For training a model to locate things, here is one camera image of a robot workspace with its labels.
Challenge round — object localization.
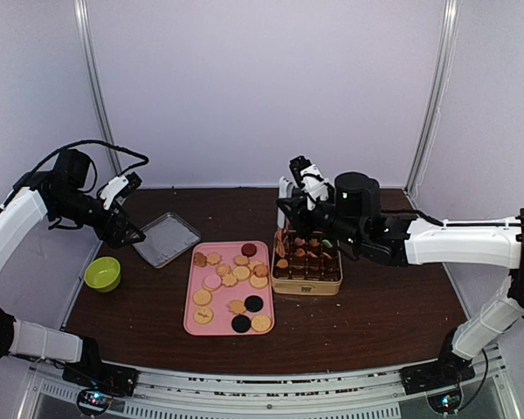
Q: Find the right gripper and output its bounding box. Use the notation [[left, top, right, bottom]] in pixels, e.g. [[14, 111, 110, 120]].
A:
[[277, 189, 363, 250]]

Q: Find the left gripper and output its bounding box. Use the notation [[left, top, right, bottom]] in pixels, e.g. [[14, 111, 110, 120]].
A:
[[52, 189, 145, 248]]

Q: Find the silver metal tin lid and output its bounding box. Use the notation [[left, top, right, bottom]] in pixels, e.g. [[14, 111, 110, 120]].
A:
[[133, 212, 201, 269]]

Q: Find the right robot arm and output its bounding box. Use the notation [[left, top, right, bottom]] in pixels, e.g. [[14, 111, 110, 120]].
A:
[[276, 156, 524, 386]]

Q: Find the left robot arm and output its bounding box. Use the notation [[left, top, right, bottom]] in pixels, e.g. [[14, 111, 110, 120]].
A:
[[0, 139, 149, 388]]

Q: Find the green bowl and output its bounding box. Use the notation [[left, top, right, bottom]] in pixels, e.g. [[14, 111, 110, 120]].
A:
[[84, 257, 121, 292]]

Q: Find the gold cookie tin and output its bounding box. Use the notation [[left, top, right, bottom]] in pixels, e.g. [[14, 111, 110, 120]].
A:
[[270, 229, 343, 296]]

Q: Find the swirl butter cookie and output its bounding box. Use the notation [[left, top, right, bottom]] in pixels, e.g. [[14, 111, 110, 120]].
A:
[[216, 264, 231, 278]]

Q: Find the black sandwich cookie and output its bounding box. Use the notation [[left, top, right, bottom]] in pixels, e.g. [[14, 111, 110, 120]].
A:
[[244, 295, 264, 313], [231, 314, 252, 333]]

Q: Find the pink tray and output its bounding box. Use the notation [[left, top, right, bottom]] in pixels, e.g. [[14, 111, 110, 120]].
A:
[[183, 241, 275, 337]]

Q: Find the yellow round cookie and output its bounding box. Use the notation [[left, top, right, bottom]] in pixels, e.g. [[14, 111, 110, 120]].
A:
[[251, 315, 272, 333]]

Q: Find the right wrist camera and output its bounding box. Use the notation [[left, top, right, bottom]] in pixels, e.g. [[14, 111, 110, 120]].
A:
[[334, 172, 381, 219]]

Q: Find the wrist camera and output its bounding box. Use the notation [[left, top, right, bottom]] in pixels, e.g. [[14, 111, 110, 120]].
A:
[[334, 172, 381, 219], [53, 148, 92, 189]]

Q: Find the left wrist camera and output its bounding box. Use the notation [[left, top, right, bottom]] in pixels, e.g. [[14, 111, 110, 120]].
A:
[[53, 148, 92, 189]]

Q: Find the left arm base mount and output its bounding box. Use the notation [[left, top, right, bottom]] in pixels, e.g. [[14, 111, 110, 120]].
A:
[[61, 362, 139, 397]]

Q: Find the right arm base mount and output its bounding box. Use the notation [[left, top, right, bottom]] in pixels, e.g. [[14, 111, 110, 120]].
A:
[[399, 361, 475, 395]]

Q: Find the aluminium corner post left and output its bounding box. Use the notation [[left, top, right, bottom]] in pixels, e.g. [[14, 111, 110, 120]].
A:
[[72, 0, 123, 175]]

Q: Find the aluminium corner post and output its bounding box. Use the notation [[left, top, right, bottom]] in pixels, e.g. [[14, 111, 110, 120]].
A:
[[72, 0, 123, 175], [405, 0, 461, 200]]

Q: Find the aluminium corner post right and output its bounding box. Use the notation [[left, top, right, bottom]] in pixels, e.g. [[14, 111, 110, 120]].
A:
[[405, 0, 461, 200]]

